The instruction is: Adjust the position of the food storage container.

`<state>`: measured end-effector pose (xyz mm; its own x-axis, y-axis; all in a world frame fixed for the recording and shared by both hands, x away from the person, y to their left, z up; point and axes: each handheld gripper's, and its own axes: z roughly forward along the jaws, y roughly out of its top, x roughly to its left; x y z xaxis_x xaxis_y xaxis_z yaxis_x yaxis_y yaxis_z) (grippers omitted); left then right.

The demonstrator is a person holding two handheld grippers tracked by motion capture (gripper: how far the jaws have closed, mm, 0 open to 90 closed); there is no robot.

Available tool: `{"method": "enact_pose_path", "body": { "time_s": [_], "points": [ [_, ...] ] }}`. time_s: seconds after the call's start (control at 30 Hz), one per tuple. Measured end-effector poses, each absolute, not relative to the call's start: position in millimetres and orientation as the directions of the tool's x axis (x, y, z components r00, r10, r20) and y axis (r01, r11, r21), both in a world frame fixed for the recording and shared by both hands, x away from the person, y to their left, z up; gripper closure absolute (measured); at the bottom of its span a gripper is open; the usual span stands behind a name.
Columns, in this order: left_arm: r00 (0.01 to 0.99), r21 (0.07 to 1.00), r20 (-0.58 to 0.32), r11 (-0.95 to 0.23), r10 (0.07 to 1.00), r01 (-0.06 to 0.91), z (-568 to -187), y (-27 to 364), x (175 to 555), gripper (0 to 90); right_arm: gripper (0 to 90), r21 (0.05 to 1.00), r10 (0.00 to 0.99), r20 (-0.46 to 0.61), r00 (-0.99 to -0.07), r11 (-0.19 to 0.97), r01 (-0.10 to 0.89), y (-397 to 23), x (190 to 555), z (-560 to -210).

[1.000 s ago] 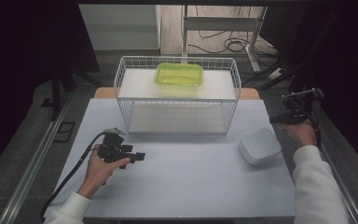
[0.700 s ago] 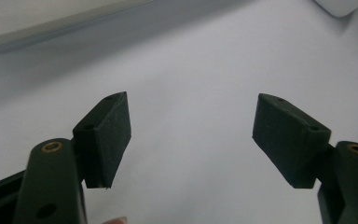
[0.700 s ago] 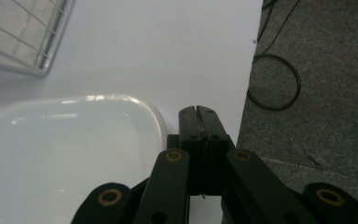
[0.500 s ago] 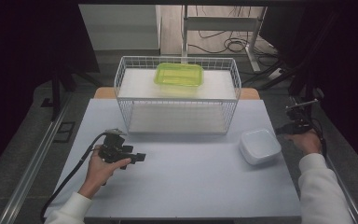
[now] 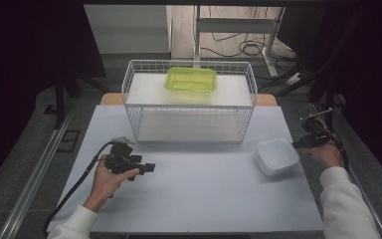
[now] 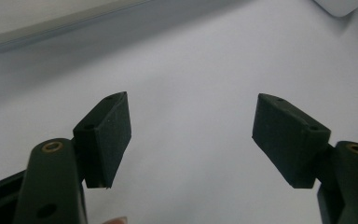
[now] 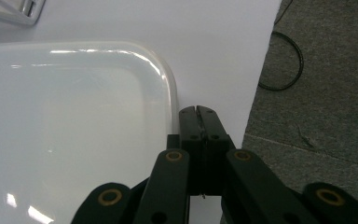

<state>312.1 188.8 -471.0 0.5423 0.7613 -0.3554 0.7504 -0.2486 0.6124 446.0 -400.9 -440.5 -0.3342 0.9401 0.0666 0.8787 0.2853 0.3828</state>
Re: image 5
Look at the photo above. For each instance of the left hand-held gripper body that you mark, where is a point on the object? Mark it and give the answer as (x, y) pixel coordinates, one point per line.
(121, 162)

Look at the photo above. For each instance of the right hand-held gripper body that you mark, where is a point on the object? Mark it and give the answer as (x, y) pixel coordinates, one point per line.
(318, 134)

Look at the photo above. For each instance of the white square bowl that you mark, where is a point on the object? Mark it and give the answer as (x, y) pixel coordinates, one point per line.
(277, 156)

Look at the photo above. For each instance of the green plastic container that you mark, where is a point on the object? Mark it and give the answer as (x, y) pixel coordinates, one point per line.
(190, 79)

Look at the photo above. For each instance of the person's right hand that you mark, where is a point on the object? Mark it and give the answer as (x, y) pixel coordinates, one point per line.
(328, 154)

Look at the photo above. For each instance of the person's left hand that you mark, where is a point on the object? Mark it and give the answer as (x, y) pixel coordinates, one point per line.
(106, 186)

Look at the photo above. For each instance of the black stand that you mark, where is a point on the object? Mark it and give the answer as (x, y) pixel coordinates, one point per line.
(59, 99)
(328, 96)

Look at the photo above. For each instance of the black floor plate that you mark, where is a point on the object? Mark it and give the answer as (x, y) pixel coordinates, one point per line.
(69, 141)

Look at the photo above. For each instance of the white power strip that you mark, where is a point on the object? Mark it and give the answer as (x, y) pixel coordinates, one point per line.
(294, 79)

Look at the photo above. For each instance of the wooden table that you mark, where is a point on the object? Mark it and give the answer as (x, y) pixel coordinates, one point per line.
(111, 99)

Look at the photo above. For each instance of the aluminium rail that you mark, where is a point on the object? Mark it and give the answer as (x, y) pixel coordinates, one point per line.
(311, 108)
(30, 189)

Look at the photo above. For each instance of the white metal desk frame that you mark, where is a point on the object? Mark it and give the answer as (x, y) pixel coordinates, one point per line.
(235, 25)

